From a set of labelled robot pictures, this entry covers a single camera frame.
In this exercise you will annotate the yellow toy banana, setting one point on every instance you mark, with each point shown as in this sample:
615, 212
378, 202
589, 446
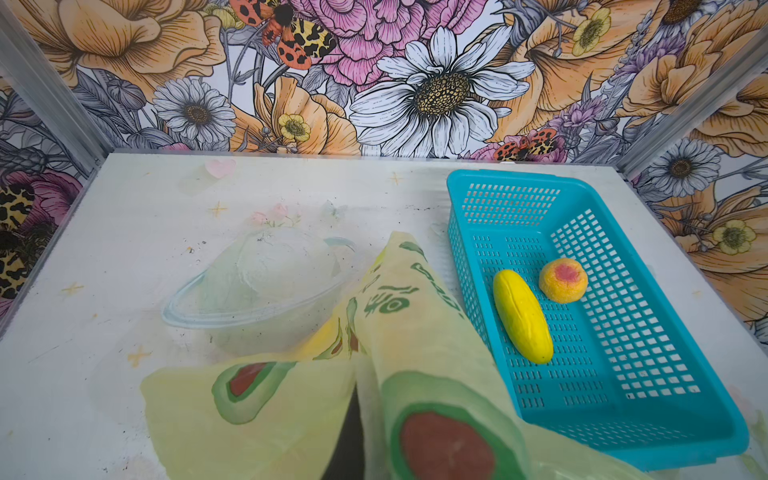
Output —
522, 317

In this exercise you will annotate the yellow-green plastic bag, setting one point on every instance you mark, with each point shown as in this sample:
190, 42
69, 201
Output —
432, 401

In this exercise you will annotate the aluminium frame corner post left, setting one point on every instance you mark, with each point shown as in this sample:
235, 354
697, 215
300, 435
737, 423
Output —
32, 76

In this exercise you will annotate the teal plastic mesh basket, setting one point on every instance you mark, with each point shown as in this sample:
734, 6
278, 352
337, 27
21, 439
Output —
627, 378

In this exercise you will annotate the yellow pink toy peach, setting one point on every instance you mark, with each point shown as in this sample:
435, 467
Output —
563, 281

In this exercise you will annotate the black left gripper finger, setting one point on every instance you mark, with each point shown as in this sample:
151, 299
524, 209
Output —
348, 459

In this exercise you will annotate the aluminium frame corner post right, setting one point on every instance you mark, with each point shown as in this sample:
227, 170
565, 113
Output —
721, 87

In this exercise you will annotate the aluminium frame corner post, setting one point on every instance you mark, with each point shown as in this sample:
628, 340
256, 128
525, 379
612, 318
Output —
721, 87
32, 76

